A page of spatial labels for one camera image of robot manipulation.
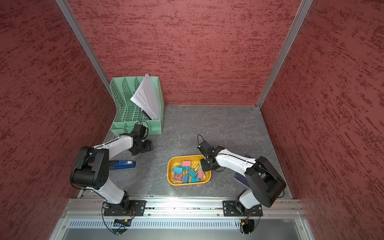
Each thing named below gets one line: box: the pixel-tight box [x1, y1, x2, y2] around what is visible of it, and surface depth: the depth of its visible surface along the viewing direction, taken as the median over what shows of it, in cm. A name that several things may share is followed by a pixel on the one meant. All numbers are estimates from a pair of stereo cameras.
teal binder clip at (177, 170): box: [173, 166, 183, 174], surface depth 85 cm
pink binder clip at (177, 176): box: [172, 172, 183, 181], surface depth 84 cm
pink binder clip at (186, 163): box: [182, 161, 191, 167], surface depth 89 cm
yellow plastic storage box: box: [167, 154, 212, 186], surface depth 85 cm
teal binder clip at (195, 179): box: [190, 177, 200, 183], surface depth 85 cm
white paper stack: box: [130, 73, 161, 120], surface depth 97 cm
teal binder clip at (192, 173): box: [187, 169, 198, 178], surface depth 85 cm
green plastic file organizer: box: [109, 76, 165, 137], surface depth 105 cm
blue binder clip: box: [183, 175, 189, 184], surface depth 83 cm
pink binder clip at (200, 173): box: [198, 169, 204, 179], surface depth 85 cm
